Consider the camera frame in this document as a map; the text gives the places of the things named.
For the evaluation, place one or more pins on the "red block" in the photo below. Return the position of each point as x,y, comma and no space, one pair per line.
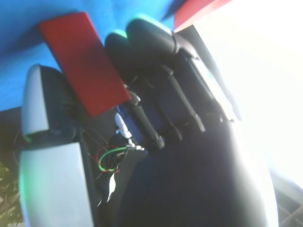
82,63

